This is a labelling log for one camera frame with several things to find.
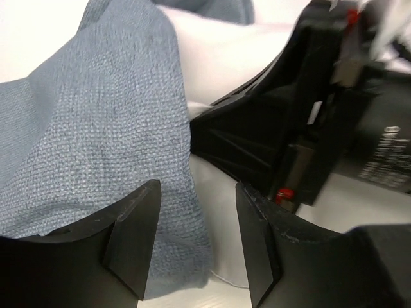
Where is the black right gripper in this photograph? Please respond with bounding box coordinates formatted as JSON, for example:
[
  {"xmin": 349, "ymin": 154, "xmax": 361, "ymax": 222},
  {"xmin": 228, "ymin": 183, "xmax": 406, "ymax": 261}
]
[{"xmin": 270, "ymin": 1, "xmax": 410, "ymax": 211}]

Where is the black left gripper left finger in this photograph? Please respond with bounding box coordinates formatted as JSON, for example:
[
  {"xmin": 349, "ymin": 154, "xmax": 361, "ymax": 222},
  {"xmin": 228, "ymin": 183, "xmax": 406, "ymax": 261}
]
[{"xmin": 1, "ymin": 180, "xmax": 161, "ymax": 307}]

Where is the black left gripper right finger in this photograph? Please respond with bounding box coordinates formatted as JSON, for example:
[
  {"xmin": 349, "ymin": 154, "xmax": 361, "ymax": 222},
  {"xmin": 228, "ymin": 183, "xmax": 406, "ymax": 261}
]
[{"xmin": 236, "ymin": 183, "xmax": 410, "ymax": 308}]

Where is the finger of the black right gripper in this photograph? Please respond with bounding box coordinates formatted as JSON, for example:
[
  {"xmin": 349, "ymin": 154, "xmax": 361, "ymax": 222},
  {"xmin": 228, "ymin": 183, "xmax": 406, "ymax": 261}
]
[{"xmin": 190, "ymin": 31, "xmax": 301, "ymax": 196}]

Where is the white pillow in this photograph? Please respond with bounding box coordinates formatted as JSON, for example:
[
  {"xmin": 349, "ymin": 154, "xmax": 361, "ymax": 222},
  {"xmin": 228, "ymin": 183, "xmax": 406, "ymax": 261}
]
[{"xmin": 160, "ymin": 1, "xmax": 298, "ymax": 288}]

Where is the blue-grey fabric pillowcase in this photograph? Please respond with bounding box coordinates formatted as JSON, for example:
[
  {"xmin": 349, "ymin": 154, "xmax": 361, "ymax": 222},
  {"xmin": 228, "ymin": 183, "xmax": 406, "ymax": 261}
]
[{"xmin": 0, "ymin": 0, "xmax": 254, "ymax": 292}]

